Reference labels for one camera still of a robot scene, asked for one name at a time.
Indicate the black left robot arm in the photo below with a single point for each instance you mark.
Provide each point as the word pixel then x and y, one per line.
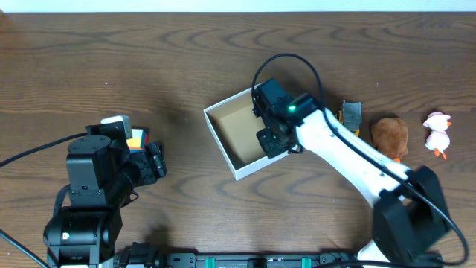
pixel 103 175

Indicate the yellow grey toy truck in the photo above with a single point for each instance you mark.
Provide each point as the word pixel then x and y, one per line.
pixel 350 116

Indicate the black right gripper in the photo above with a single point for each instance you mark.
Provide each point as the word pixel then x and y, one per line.
pixel 271 148

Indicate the white cardboard box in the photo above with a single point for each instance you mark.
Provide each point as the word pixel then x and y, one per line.
pixel 234 127

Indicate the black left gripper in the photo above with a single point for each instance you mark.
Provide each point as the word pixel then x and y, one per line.
pixel 149 166

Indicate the pink duck figurine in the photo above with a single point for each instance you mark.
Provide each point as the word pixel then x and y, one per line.
pixel 438 140

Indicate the multicoloured puzzle cube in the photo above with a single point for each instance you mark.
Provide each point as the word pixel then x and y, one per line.
pixel 138 140

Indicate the black mounting rail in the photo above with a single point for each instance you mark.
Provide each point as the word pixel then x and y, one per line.
pixel 146 255

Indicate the brown plush toy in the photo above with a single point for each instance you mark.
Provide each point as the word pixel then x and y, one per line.
pixel 390 138

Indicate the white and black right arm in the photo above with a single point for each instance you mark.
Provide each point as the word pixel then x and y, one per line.
pixel 409 210

